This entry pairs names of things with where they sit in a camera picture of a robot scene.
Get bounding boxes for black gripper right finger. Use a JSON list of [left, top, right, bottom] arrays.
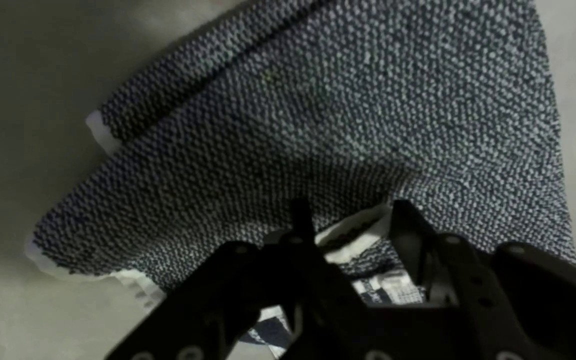
[[390, 198, 576, 360]]

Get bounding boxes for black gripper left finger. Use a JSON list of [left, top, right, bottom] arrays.
[[103, 196, 358, 360]]

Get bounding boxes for gray striped towel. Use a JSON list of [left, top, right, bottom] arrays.
[[23, 0, 576, 357]]

